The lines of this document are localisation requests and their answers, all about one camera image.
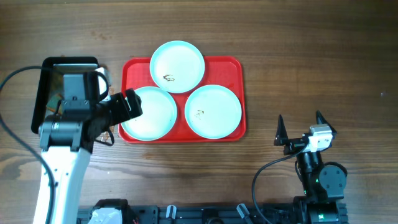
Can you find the red plastic tray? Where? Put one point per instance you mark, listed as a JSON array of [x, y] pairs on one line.
[[219, 70]]

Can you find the black water tray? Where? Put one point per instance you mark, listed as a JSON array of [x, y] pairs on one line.
[[42, 93]]

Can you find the orange green sponge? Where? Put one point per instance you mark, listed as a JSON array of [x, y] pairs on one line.
[[52, 104]]

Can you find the white plate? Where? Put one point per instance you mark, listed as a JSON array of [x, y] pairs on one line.
[[177, 66], [159, 114], [213, 112]]

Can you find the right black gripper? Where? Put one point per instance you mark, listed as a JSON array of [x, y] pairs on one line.
[[296, 145]]

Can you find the black mounting rail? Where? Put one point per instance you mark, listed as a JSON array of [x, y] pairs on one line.
[[202, 214]]

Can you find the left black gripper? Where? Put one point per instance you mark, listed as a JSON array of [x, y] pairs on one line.
[[127, 106]]

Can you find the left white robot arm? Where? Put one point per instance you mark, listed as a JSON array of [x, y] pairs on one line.
[[67, 140]]

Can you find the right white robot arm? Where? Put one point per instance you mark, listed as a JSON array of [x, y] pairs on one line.
[[323, 182]]

